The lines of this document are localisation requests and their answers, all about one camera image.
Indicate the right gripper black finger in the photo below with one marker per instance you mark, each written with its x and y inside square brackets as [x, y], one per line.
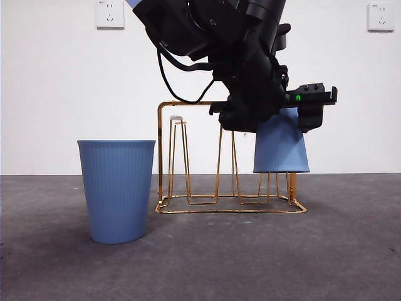
[239, 120]
[310, 119]

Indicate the blue ribbed plastic cup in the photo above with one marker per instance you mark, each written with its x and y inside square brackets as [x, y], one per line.
[279, 147]
[116, 194]

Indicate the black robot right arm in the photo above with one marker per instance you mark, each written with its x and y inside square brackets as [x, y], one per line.
[238, 62]

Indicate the white wall socket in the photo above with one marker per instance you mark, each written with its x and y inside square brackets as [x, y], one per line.
[381, 18]
[110, 14]

